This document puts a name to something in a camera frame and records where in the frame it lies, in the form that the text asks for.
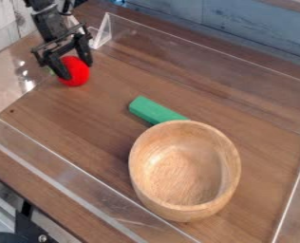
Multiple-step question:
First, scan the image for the clear acrylic back barrier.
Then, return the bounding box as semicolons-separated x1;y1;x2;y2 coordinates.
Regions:
102;13;300;133

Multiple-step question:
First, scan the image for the red plush strawberry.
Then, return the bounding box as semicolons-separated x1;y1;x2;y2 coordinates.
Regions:
58;56;90;86

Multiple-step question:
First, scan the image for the clear acrylic front barrier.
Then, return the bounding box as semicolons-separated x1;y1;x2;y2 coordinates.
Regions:
0;120;200;243

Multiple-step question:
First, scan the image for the green rectangular block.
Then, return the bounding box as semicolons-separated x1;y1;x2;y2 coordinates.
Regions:
129;96;188;124

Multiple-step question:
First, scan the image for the clear acrylic barrier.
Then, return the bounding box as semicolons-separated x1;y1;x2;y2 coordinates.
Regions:
102;13;300;133
0;120;200;243

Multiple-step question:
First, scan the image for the wooden bowl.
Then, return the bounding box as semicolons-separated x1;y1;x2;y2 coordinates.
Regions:
129;121;241;222

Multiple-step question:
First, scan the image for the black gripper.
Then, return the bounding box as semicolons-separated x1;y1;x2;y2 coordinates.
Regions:
31;23;93;80

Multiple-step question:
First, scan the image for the black clamp with cable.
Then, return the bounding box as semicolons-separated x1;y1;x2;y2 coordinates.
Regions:
0;201;59;243

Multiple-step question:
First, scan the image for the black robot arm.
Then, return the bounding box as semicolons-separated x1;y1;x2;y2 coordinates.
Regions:
23;0;93;81

